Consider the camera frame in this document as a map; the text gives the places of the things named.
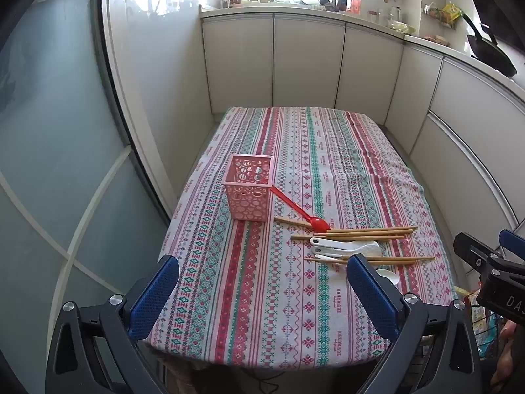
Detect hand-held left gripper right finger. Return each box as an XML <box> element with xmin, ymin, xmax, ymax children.
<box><xmin>346</xmin><ymin>253</ymin><xmax>483</xmax><ymax>394</ymax></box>

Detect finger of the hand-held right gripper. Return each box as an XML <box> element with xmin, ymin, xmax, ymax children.
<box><xmin>453</xmin><ymin>232</ymin><xmax>499</xmax><ymax>274</ymax></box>
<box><xmin>499</xmin><ymin>229</ymin><xmax>525</xmax><ymax>262</ymax></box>

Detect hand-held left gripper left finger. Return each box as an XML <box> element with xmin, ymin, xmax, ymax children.
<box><xmin>45</xmin><ymin>254</ymin><xmax>181</xmax><ymax>394</ymax></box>

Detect pink plastic utensil basket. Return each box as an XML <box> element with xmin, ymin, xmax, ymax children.
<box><xmin>222</xmin><ymin>154</ymin><xmax>276</xmax><ymax>222</ymax></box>

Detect person's right hand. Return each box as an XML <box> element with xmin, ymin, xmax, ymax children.
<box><xmin>493</xmin><ymin>320</ymin><xmax>525</xmax><ymax>385</ymax></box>

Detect white ceramic soup spoon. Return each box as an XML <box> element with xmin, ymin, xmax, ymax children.
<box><xmin>376</xmin><ymin>268</ymin><xmax>401</xmax><ymax>286</ymax></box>

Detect white rice paddle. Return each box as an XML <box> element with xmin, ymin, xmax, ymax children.
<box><xmin>312</xmin><ymin>242</ymin><xmax>381</xmax><ymax>257</ymax></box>

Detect white plastic spoon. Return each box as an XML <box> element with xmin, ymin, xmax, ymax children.
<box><xmin>310</xmin><ymin>237</ymin><xmax>362</xmax><ymax>251</ymax></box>

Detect striped patterned tablecloth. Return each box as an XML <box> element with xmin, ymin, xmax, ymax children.
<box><xmin>150</xmin><ymin>106</ymin><xmax>458</xmax><ymax>368</ymax></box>

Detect red plastic spoon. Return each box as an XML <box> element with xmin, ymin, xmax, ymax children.
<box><xmin>271</xmin><ymin>186</ymin><xmax>331</xmax><ymax>231</ymax></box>

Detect frosted glass door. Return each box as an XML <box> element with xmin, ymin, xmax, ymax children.
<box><xmin>0</xmin><ymin>0</ymin><xmax>175</xmax><ymax>394</ymax></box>

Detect black wok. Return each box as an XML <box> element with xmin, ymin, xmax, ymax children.
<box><xmin>462</xmin><ymin>13</ymin><xmax>518</xmax><ymax>78</ymax></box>

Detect yellow snack packets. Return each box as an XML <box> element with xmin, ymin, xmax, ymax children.
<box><xmin>424</xmin><ymin>2</ymin><xmax>465</xmax><ymax>29</ymax></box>

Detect white kitchen cabinets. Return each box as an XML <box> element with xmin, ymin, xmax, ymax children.
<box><xmin>199</xmin><ymin>5</ymin><xmax>525</xmax><ymax>284</ymax></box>

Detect wire basket with packets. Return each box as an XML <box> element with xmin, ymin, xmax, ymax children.
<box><xmin>455</xmin><ymin>287</ymin><xmax>508</xmax><ymax>356</ymax></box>

